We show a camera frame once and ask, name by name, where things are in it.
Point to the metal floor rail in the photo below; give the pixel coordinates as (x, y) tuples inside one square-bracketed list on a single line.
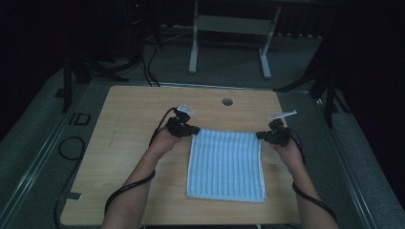
[(223, 86)]

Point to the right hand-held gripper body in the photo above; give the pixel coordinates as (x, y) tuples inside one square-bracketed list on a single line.
[(279, 133)]

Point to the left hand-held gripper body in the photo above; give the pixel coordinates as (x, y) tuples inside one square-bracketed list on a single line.
[(179, 124)]

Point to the grey tape strip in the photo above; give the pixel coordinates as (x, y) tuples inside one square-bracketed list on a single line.
[(74, 196)]

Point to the grey table grommet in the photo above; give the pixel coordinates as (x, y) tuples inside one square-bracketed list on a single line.
[(227, 101)]

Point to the white table frame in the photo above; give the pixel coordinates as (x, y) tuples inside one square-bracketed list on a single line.
[(229, 24)]

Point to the blue striped towel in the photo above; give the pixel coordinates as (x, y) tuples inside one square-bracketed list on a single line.
[(226, 165)]

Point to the person's right hand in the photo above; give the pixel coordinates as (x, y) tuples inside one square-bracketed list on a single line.
[(288, 152)]

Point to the person's left hand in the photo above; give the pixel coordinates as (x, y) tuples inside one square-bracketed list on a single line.
[(164, 141)]

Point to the black stand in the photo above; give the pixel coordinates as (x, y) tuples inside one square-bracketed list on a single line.
[(328, 92), (82, 71)]

